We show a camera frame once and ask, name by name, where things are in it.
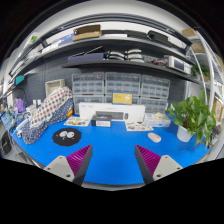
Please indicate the purple bottle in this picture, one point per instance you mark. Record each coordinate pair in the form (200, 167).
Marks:
(19, 106)

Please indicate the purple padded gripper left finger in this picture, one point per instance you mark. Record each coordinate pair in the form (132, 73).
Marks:
(73, 167)

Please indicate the left picture card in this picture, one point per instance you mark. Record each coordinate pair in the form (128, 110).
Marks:
(77, 121)

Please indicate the grey drawer organizer cabinets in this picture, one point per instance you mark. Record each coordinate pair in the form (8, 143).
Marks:
(97, 87)

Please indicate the right picture card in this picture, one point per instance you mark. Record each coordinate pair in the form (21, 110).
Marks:
(137, 126)

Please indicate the green potted plant white pot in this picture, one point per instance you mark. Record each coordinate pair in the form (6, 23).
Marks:
(193, 118)

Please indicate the clear plastic box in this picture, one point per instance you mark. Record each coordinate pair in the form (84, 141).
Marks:
(156, 120)

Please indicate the picture card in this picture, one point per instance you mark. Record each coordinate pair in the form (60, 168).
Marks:
(77, 121)
(137, 126)

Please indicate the dark flat box on shelf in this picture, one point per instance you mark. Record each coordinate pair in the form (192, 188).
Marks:
(87, 57)

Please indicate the white electronic instrument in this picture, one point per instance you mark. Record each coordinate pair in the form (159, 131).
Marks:
(179, 65)

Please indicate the white woven basket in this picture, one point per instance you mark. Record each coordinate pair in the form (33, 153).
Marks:
(53, 85)

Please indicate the small black product box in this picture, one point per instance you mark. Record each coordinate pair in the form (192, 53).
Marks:
(101, 121)

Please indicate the cardboard box on shelf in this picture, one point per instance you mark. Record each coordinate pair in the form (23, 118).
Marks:
(86, 32)

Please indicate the long white keyboard box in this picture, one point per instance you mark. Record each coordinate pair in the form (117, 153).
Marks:
(133, 113)

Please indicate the patterned fabric bag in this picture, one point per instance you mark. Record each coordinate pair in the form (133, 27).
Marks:
(53, 109)

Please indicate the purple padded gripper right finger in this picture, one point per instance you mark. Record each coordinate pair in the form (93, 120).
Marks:
(154, 167)

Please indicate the yellow card sign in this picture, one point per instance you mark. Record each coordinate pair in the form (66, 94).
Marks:
(122, 98)

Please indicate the blue table mat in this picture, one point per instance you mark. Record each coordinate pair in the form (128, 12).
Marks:
(113, 161)

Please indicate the black round mouse pad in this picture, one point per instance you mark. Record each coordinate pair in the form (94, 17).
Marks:
(67, 137)

